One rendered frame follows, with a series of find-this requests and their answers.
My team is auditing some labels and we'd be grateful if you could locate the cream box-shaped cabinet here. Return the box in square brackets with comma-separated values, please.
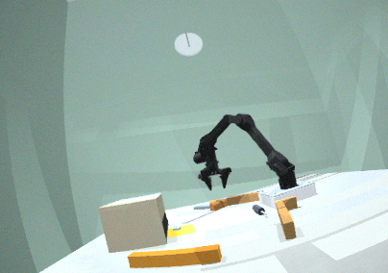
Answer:
[98, 193, 196, 253]

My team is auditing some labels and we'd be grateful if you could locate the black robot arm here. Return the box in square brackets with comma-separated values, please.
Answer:
[193, 113, 299, 189]

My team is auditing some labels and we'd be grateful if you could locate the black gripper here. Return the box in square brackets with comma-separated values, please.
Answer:
[198, 160, 231, 190]

